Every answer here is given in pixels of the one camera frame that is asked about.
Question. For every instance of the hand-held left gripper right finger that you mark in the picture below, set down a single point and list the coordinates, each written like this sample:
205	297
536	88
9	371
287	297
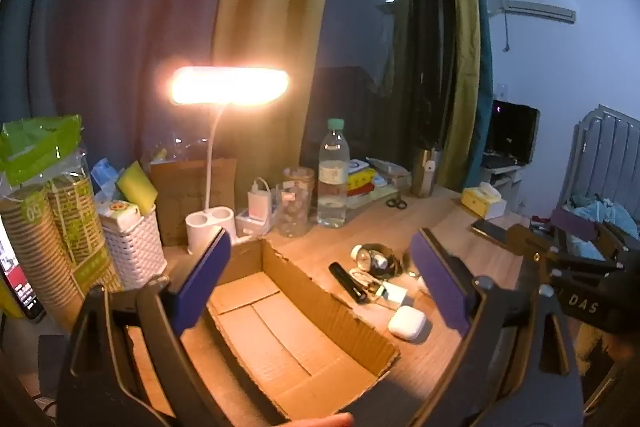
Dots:
440	287

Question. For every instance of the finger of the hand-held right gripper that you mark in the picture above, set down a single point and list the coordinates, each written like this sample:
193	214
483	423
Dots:
530	243
575	224

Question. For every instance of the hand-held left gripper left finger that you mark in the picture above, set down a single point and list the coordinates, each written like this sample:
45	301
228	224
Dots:
200	279

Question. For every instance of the white earbuds case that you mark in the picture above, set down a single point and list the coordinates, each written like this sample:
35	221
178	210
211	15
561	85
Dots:
407	322

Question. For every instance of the corrugated cardboard box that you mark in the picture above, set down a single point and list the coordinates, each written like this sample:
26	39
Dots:
280	337

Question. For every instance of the person's left hand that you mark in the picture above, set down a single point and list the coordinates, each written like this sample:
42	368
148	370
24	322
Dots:
325	422

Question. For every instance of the teal clothes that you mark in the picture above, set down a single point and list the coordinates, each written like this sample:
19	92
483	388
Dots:
607	212

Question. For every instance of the yellow tissue box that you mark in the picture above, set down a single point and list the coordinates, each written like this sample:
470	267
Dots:
482	202

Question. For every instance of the white woven plastic basket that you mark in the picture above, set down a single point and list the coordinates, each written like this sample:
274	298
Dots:
135	252

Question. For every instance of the white power strip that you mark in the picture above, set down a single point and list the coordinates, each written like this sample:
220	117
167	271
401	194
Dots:
250	229

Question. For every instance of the grey headboard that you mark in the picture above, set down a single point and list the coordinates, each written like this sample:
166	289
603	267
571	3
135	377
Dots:
600	147

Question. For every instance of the brown printed carton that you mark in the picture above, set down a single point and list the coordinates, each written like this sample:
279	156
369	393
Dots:
185	192

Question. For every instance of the white paper packet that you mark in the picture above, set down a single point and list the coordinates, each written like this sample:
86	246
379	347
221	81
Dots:
117	212

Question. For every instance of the black monitor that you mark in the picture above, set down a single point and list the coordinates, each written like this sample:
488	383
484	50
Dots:
512	132

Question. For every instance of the yellow-green sponge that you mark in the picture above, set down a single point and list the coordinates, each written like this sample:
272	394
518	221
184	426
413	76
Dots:
137	187

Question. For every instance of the clear glass with stickers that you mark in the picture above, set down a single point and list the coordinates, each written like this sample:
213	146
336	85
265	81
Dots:
292	217

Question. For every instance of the stainless steel tumbler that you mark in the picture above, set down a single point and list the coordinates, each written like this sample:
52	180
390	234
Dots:
425	174

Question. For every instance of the red book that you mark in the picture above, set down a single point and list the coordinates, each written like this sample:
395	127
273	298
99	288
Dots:
360	192

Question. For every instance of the stack of papers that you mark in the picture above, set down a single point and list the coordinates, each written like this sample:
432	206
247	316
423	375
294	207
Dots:
387	172

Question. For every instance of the blue packet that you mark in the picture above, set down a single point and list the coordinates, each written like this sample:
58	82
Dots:
105	179

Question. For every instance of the clear plastic water bottle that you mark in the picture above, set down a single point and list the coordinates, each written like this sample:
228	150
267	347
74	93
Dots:
332	187

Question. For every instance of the green paper cup package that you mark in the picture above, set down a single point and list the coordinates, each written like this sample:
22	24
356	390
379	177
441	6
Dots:
50	227

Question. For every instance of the smartphone with lit screen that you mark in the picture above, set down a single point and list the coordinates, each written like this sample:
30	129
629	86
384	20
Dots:
20	282

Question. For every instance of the white desk lamp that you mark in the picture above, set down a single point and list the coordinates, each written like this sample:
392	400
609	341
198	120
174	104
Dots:
230	87

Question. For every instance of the teal curtain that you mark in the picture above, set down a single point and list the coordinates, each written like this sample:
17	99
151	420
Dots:
484	32
100	32

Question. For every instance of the white air conditioner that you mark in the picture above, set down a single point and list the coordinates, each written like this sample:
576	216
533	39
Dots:
537	9

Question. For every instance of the yellow-green curtain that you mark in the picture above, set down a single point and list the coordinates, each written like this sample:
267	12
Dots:
462	32
270	7

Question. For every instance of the dark glass window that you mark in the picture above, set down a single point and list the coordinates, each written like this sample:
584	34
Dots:
370	32

